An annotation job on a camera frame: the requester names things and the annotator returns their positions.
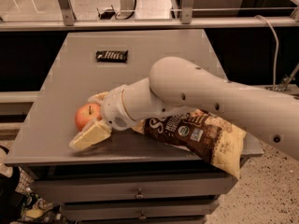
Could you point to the upper drawer knob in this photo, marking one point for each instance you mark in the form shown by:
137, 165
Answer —
139, 194

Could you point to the metal railing frame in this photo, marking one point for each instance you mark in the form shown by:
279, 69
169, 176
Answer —
74, 15

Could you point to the lower drawer knob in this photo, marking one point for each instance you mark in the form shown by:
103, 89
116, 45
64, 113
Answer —
142, 216

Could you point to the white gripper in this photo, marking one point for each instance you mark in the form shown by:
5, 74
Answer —
112, 106

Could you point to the black rxbar chocolate bar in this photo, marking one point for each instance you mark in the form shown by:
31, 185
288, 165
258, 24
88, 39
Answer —
112, 56

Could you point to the clutter pile bottom left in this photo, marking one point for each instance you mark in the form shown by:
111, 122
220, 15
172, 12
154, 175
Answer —
18, 204

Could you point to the red apple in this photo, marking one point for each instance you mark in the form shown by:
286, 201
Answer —
86, 113

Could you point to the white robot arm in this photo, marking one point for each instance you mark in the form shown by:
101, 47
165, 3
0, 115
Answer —
176, 86

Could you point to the grey drawer cabinet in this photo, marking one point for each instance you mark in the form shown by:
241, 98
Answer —
98, 186

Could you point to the yellow brown chip bag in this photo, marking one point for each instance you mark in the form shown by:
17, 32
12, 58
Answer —
213, 139

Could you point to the drawer knob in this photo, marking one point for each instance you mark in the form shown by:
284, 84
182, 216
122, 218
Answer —
139, 194
142, 216

